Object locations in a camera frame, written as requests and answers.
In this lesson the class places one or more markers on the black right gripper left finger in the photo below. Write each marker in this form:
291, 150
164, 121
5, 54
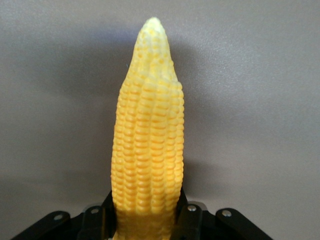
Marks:
82, 225

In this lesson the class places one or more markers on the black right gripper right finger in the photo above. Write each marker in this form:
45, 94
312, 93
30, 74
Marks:
215, 225

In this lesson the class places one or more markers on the yellow corn cob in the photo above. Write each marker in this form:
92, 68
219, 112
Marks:
150, 137

